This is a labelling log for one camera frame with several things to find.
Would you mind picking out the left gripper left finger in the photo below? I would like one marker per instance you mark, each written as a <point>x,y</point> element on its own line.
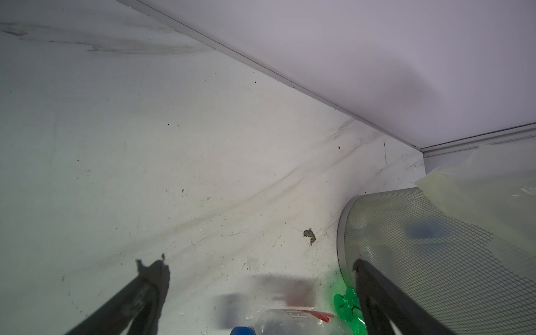
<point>136,308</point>

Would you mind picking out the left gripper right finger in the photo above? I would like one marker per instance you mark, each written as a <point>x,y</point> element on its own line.
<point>387,309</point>

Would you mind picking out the clear bottle blue label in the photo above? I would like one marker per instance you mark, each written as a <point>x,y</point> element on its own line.
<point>427,231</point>

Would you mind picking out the grey mesh waste bin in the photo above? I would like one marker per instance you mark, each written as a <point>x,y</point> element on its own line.
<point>472,282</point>

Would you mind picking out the translucent green bin liner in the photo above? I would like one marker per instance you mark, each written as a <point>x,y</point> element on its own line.
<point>494,189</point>

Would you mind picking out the green bottle upper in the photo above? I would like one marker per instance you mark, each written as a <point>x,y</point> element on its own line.
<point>348,308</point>

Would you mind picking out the clear bottle blue cap sideways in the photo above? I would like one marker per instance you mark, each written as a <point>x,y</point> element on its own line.
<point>294,322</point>

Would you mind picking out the small dark debris on table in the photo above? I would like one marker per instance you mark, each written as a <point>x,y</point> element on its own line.
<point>310,235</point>

